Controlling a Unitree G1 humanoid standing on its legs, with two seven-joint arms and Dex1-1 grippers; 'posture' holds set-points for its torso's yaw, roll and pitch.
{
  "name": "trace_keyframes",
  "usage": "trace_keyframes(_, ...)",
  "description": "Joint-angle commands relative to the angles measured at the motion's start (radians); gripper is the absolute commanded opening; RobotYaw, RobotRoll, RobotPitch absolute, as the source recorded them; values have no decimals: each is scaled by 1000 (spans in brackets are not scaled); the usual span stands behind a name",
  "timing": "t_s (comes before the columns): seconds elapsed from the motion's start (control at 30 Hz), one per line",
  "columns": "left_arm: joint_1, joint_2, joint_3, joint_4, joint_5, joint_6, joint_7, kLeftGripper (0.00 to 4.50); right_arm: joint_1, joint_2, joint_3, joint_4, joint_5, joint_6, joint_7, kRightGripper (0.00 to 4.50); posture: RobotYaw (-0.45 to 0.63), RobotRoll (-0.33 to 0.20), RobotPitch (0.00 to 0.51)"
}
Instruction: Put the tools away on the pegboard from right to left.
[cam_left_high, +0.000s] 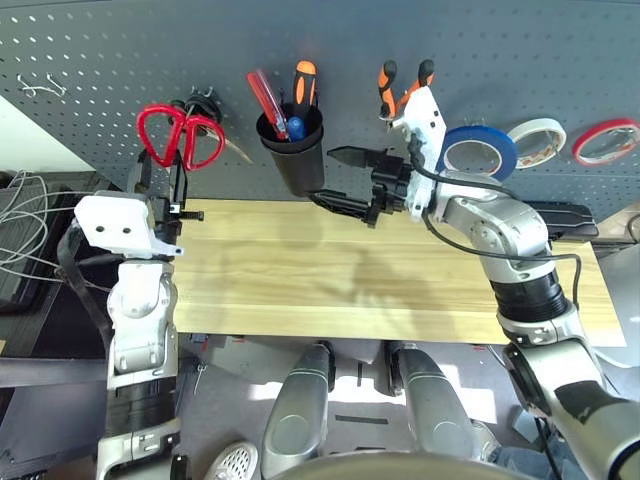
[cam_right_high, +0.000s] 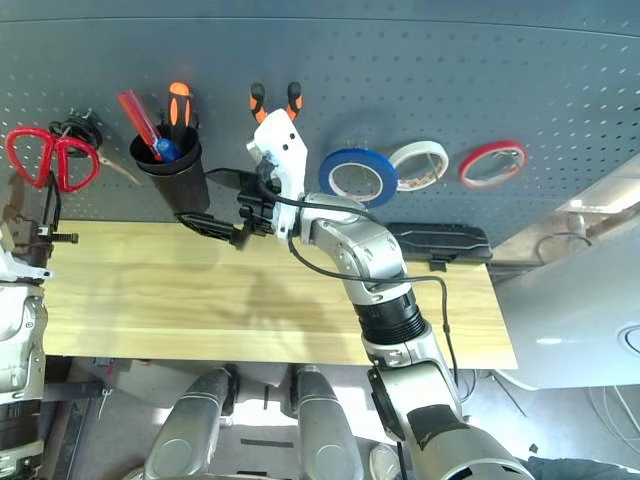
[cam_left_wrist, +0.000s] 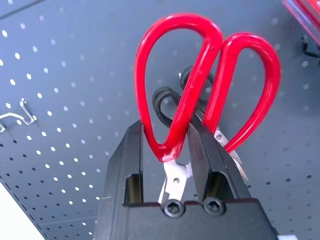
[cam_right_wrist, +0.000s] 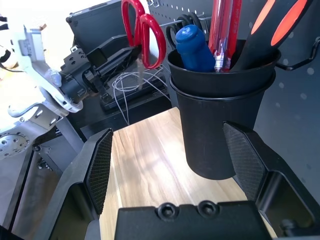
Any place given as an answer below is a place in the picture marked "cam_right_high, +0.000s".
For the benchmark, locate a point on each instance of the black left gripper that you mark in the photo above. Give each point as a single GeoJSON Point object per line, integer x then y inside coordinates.
{"type": "Point", "coordinates": [37, 240]}

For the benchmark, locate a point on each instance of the silver right robot leg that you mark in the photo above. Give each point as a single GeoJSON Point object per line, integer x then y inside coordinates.
{"type": "Point", "coordinates": [325, 430]}

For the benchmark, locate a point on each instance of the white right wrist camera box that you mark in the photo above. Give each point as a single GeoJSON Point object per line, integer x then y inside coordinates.
{"type": "Point", "coordinates": [282, 150]}

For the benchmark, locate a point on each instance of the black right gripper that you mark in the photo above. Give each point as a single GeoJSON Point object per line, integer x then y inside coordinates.
{"type": "Point", "coordinates": [257, 205]}

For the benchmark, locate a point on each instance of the black plastic cup holder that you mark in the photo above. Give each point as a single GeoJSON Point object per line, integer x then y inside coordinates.
{"type": "Point", "coordinates": [185, 190]}

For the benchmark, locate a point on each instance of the orange black needle-nose pliers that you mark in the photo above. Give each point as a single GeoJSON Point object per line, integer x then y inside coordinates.
{"type": "Point", "coordinates": [257, 102]}

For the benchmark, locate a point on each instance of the blue jeans leg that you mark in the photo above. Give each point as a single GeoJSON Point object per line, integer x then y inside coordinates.
{"type": "Point", "coordinates": [580, 470]}

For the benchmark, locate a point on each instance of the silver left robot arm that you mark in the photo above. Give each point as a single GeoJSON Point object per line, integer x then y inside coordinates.
{"type": "Point", "coordinates": [20, 340]}

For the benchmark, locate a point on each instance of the silver left robot leg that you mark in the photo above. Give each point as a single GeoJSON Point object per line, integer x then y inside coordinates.
{"type": "Point", "coordinates": [190, 430]}

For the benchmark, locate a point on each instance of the grey metal pegboard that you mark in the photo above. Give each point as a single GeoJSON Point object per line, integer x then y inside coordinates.
{"type": "Point", "coordinates": [500, 75]}

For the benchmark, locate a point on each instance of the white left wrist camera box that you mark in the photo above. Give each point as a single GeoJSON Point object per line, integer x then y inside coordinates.
{"type": "Point", "coordinates": [20, 260]}

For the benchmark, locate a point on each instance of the white tape roll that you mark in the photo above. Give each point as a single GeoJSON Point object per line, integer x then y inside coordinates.
{"type": "Point", "coordinates": [420, 146]}

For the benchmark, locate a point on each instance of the brown wooden desk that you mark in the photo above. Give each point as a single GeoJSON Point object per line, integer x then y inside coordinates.
{"type": "Point", "coordinates": [517, 255]}

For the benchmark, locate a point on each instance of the black plastic tool case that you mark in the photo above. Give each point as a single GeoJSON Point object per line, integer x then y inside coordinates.
{"type": "Point", "coordinates": [450, 240]}

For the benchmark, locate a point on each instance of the grey person shoe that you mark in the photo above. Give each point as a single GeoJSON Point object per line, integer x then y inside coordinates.
{"type": "Point", "coordinates": [384, 462]}

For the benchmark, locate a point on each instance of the white plastic table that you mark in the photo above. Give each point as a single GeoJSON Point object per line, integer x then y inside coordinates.
{"type": "Point", "coordinates": [565, 320]}

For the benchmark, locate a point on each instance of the silver robot leg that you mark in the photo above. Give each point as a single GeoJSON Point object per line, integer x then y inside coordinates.
{"type": "Point", "coordinates": [325, 430]}
{"type": "Point", "coordinates": [190, 430]}

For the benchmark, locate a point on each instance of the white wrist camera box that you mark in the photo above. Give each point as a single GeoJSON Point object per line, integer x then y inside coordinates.
{"type": "Point", "coordinates": [282, 150]}
{"type": "Point", "coordinates": [20, 260]}

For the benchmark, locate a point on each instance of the red tape roll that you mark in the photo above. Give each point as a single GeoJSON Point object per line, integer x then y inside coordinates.
{"type": "Point", "coordinates": [464, 170]}

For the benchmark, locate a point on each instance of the blue tape roll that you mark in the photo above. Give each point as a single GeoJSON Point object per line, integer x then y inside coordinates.
{"type": "Point", "coordinates": [357, 155]}

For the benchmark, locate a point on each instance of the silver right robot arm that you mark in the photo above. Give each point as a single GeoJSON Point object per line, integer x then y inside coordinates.
{"type": "Point", "coordinates": [365, 250]}

